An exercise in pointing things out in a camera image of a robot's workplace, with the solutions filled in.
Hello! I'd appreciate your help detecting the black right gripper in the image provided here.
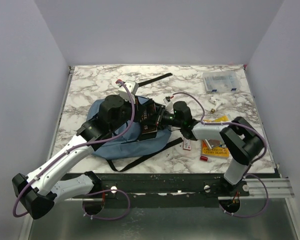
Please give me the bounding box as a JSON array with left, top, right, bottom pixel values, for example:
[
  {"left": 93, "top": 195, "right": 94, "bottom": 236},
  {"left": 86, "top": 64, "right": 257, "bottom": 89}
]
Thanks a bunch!
[{"left": 142, "top": 105, "right": 184, "bottom": 131}]

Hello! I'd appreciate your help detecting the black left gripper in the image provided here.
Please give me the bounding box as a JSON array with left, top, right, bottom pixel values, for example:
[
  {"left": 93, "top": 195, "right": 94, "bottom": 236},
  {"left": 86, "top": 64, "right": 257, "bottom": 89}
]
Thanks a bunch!
[{"left": 110, "top": 94, "right": 147, "bottom": 133}]

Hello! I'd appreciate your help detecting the dark red paperback book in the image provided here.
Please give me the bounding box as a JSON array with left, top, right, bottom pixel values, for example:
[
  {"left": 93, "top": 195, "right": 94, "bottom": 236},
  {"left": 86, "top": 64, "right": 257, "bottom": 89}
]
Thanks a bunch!
[{"left": 138, "top": 99, "right": 165, "bottom": 141}]

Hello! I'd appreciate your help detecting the blue fabric backpack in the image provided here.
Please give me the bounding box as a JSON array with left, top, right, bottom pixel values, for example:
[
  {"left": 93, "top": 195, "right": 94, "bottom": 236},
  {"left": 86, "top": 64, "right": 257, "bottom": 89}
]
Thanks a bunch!
[{"left": 83, "top": 80, "right": 183, "bottom": 172}]

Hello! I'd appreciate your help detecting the yellow cover paperback book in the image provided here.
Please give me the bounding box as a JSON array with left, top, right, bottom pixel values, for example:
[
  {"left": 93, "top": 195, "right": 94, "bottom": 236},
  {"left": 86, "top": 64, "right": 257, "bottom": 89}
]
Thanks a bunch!
[{"left": 203, "top": 115, "right": 231, "bottom": 123}]

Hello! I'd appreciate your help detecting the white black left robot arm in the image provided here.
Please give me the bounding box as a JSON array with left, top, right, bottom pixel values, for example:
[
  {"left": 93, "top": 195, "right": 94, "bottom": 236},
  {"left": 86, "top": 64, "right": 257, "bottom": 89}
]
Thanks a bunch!
[{"left": 12, "top": 95, "right": 146, "bottom": 220}]

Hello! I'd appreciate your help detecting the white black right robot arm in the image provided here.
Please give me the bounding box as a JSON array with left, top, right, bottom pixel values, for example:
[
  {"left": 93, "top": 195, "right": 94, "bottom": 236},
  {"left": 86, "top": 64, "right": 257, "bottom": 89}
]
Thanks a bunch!
[{"left": 151, "top": 101, "right": 267, "bottom": 196}]

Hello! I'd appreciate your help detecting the red white small box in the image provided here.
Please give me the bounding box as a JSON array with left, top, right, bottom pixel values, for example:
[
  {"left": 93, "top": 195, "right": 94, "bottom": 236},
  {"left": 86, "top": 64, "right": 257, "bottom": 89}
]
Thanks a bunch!
[{"left": 183, "top": 138, "right": 192, "bottom": 151}]

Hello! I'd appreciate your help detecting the white plastic pipe fitting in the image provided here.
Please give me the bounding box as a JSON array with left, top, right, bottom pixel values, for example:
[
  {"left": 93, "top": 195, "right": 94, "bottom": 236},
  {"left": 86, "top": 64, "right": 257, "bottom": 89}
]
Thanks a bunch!
[{"left": 209, "top": 96, "right": 222, "bottom": 114}]

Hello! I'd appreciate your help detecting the red cap glue stick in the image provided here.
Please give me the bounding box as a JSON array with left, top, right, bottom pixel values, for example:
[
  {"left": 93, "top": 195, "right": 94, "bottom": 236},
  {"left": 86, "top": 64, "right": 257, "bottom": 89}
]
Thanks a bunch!
[{"left": 199, "top": 155, "right": 212, "bottom": 162}]

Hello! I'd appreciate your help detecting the clear plastic organizer box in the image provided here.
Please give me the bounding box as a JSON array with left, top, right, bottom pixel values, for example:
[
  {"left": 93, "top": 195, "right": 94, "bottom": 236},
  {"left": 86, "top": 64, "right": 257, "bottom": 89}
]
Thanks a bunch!
[{"left": 202, "top": 71, "right": 240, "bottom": 94}]

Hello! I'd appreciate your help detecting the yellow children's paperback book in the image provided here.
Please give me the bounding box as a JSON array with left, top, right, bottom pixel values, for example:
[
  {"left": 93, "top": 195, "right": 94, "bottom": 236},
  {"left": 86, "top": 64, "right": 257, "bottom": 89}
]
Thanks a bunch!
[{"left": 201, "top": 139, "right": 230, "bottom": 159}]

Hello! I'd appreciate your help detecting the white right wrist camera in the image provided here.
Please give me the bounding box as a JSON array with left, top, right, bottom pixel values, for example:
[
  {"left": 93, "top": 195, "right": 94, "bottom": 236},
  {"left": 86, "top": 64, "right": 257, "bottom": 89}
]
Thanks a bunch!
[{"left": 163, "top": 96, "right": 174, "bottom": 112}]

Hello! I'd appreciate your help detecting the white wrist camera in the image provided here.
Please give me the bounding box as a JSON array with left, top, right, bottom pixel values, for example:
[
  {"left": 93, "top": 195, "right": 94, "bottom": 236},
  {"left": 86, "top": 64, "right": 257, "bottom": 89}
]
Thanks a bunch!
[
  {"left": 163, "top": 96, "right": 174, "bottom": 112},
  {"left": 116, "top": 79, "right": 139, "bottom": 101}
]

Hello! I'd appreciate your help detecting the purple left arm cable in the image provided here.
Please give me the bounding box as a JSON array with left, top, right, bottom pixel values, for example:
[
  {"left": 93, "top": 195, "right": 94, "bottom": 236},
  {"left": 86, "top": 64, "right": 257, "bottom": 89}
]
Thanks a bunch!
[{"left": 12, "top": 79, "right": 136, "bottom": 221}]

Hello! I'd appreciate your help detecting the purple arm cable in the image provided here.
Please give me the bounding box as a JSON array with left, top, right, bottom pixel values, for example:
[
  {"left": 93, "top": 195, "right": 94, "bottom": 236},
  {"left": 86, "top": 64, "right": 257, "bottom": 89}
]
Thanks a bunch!
[
  {"left": 12, "top": 79, "right": 136, "bottom": 221},
  {"left": 169, "top": 91, "right": 270, "bottom": 218}
]

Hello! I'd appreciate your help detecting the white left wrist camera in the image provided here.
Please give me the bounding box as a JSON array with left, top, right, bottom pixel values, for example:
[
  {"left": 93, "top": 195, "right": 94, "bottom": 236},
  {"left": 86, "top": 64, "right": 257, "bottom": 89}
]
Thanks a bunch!
[{"left": 116, "top": 79, "right": 139, "bottom": 101}]

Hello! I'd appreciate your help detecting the black metal base rail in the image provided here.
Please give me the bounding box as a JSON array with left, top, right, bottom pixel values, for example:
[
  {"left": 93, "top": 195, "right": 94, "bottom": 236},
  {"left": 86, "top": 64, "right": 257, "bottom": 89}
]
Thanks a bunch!
[{"left": 39, "top": 171, "right": 291, "bottom": 210}]

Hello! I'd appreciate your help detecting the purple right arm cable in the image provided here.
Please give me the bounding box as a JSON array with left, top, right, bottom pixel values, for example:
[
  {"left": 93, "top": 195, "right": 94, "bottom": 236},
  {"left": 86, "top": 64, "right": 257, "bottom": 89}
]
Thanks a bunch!
[{"left": 169, "top": 91, "right": 270, "bottom": 218}]

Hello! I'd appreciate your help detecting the aluminium frame rail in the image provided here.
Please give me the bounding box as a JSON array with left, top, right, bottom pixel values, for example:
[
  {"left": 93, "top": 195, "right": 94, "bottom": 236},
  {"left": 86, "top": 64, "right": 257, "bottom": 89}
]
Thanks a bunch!
[{"left": 64, "top": 177, "right": 295, "bottom": 201}]

